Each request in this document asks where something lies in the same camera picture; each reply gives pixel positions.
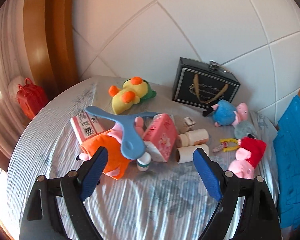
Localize red dress pig plush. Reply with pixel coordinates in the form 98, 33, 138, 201
228, 135, 267, 179

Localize orange dress pig plush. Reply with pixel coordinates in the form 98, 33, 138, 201
76, 122, 131, 180

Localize pink white tissue pack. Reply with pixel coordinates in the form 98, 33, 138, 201
70, 112, 105, 145

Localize grey fluffy plush toy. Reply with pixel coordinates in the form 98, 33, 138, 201
234, 120, 257, 139

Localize yellow small pliers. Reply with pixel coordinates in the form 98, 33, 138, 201
212, 138, 239, 153

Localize blue plastic storage bin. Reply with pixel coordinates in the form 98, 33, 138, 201
273, 96, 300, 229

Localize white cardboard tube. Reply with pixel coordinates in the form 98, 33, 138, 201
175, 144, 210, 164

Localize white cylinder container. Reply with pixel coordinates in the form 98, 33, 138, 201
176, 128, 209, 147

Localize striped silver tablecloth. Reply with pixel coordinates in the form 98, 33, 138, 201
6, 76, 279, 239

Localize blue pig plush toy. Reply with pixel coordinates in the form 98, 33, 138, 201
202, 100, 249, 127

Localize white medicine bottle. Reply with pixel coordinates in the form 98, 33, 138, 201
136, 152, 152, 172

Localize blue plastic boomerang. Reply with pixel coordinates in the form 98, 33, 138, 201
85, 106, 159, 160

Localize small white box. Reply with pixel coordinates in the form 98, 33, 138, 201
179, 116, 196, 133

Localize red bag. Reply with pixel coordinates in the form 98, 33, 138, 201
17, 78, 49, 120

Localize black gift box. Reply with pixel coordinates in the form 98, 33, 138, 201
172, 57, 240, 108

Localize yellow duck plush toy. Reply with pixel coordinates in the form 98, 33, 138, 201
108, 76, 157, 115

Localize wooden door frame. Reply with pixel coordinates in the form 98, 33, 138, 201
23, 0, 79, 99

